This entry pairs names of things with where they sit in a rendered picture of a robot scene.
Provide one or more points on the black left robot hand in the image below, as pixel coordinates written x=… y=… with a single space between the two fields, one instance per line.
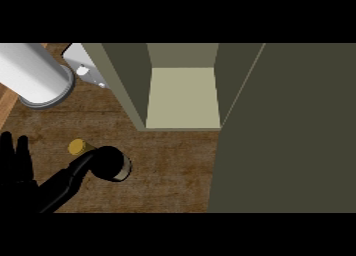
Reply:
x=12 y=186

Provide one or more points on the black wine bottle, yellow cap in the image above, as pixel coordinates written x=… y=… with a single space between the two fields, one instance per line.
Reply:
x=112 y=163

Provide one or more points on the olive green open cabinet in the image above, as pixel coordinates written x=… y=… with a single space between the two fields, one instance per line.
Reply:
x=180 y=100

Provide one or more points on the dark olive cabinet door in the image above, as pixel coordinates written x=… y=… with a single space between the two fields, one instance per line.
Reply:
x=293 y=133

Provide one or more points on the white cylinder with grey rim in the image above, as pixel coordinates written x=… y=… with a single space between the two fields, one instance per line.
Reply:
x=27 y=73

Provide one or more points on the white appliance with knobs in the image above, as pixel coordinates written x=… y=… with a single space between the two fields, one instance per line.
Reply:
x=81 y=63

